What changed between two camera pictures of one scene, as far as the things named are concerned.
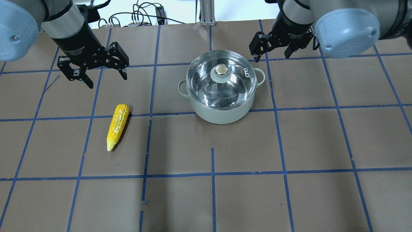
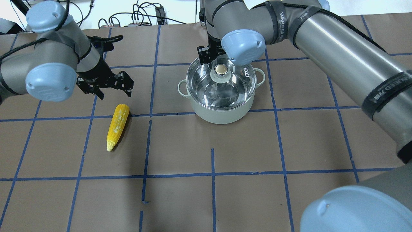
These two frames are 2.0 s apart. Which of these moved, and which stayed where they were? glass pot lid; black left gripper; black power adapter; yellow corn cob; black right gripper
Moved: black right gripper; black left gripper
Stayed: black power adapter; yellow corn cob; glass pot lid
